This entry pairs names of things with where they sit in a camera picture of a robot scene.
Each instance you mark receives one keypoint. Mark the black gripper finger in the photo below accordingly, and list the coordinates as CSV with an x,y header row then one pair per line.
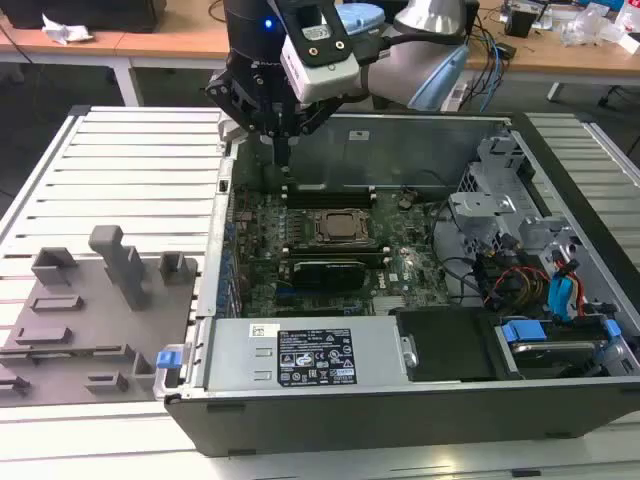
x,y
312,122
222,92

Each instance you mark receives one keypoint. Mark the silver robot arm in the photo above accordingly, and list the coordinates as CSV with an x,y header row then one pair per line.
x,y
395,75

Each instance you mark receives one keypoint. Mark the black RAM slot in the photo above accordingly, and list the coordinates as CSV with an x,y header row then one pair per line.
x,y
335,248
330,202
335,259

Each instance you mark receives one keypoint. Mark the silver CPU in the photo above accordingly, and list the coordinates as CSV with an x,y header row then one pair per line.
x,y
345,224

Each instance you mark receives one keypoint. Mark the coin cell battery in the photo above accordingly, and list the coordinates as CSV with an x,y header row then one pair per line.
x,y
405,203

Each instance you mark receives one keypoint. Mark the green motherboard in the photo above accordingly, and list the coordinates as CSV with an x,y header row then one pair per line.
x,y
415,235

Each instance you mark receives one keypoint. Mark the black graphics card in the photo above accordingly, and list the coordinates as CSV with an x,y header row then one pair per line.
x,y
327,274

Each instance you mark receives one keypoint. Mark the black equipment case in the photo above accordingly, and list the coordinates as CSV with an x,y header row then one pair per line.
x,y
90,15

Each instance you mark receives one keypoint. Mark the crumpled white paper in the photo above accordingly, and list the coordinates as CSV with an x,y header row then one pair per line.
x,y
65,31

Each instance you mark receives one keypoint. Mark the silver metal drive cage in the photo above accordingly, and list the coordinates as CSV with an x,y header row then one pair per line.
x,y
480,205

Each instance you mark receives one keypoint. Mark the silver chipset heatsink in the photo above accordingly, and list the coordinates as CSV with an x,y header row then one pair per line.
x,y
400,305

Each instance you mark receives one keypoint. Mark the small black box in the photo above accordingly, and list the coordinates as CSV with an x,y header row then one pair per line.
x,y
520,22

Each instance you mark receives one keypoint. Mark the silver power supply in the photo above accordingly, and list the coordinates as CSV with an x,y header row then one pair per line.
x,y
235,360

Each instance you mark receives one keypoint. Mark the black plastic cover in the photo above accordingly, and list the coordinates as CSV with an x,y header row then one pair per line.
x,y
450,345

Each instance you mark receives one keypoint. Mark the gray parts rack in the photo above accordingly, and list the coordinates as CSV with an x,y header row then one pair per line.
x,y
85,325

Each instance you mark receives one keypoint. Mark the blue case latch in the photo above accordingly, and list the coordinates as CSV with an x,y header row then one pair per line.
x,y
167,361

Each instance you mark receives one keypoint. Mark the clear plastic packaging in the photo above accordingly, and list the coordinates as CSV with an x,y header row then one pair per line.
x,y
590,25

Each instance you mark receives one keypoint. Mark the blue disk carrier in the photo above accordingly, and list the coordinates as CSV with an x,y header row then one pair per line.
x,y
522,332

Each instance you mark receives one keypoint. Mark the black open PC case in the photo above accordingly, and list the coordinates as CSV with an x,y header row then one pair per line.
x,y
400,415

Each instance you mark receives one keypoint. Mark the silver hard disk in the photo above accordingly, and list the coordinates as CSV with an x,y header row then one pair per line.
x,y
550,352

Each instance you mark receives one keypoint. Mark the gray case corner bracket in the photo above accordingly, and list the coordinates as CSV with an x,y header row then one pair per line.
x,y
229,131

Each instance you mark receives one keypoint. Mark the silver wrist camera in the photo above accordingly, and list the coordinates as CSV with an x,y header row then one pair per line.
x,y
325,82

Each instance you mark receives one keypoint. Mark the wooden desk with white frame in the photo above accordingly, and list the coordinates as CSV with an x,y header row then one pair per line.
x,y
200,45
575,60

